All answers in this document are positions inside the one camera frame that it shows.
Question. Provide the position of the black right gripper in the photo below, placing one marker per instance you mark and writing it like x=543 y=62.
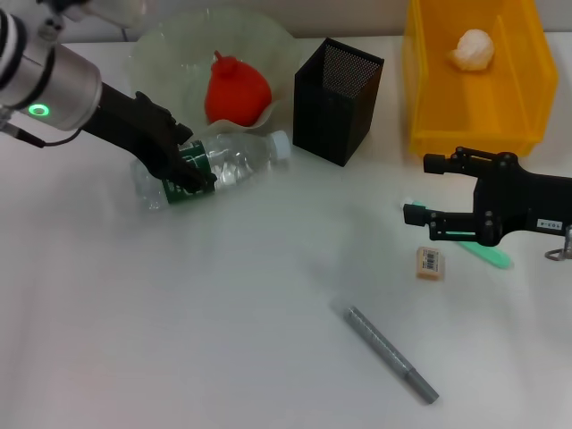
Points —
x=523 y=205

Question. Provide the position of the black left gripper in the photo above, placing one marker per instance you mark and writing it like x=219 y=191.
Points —
x=134 y=129

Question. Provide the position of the clear water bottle green label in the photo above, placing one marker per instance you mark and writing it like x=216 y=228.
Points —
x=237 y=156

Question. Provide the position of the beige eraser with barcode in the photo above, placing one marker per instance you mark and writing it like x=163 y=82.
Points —
x=431 y=263

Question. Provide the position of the orange fruit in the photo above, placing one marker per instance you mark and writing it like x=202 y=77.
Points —
x=237 y=96

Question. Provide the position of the green pen white cap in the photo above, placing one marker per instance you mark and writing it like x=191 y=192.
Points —
x=491 y=257

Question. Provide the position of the white paper ball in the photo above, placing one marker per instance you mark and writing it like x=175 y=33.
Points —
x=473 y=49

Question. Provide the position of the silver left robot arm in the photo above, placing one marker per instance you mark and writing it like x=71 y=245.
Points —
x=49 y=76

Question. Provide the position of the green glass fruit plate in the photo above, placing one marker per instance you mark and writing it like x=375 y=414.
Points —
x=179 y=67

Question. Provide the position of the black mesh pen holder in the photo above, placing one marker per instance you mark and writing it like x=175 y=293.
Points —
x=330 y=116

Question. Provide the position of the grey marker pen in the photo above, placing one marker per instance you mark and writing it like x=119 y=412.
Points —
x=384 y=348

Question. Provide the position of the yellow plastic bin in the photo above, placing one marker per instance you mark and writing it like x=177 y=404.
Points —
x=482 y=103

